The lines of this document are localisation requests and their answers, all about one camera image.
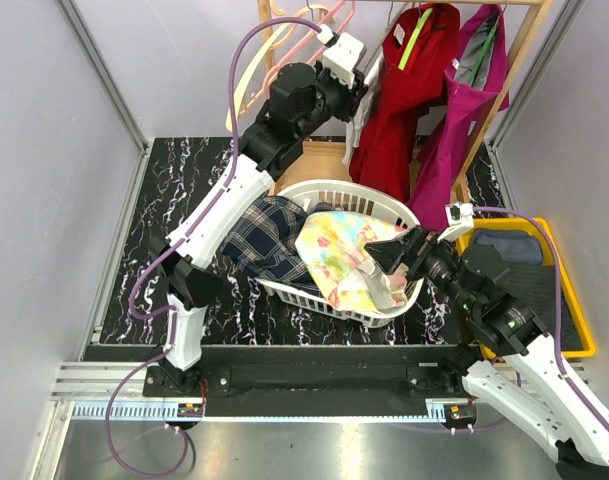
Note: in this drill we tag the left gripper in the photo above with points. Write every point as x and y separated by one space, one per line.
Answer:
350 95

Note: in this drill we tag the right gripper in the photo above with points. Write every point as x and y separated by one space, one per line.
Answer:
412 251

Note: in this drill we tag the pastel floral skirt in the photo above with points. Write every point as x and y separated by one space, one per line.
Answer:
331 245

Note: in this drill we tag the pink plastic hanger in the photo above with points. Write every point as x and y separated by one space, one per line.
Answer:
283 44

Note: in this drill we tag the white plastic laundry basket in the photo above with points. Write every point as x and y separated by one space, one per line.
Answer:
334 195

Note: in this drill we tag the navy plaid skirt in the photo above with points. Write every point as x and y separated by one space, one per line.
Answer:
262 243

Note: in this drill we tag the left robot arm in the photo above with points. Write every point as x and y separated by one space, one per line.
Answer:
301 99

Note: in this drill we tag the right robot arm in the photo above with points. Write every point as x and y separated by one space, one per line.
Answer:
562 415

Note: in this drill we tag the yellow-green hanger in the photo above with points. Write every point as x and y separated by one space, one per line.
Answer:
421 22

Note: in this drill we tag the green hanger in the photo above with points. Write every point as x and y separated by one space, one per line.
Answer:
485 48

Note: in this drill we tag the white garment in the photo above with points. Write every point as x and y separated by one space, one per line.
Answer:
367 105

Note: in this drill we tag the wooden clothes rack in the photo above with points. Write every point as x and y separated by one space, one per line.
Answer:
520 47

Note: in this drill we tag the yellow plastic bin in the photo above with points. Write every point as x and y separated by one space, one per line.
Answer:
576 338

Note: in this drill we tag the red dress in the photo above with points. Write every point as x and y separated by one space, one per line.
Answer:
382 159

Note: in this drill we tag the magenta dress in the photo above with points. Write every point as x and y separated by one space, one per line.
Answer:
443 154

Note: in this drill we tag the folded dark clothes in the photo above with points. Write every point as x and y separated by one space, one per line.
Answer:
515 260

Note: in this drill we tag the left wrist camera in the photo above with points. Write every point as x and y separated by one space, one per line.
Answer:
342 55

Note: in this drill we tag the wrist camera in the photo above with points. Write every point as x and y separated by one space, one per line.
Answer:
342 55
460 218

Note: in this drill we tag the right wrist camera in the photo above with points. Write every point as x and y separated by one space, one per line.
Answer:
460 218

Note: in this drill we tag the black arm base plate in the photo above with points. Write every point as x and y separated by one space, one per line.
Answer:
317 383

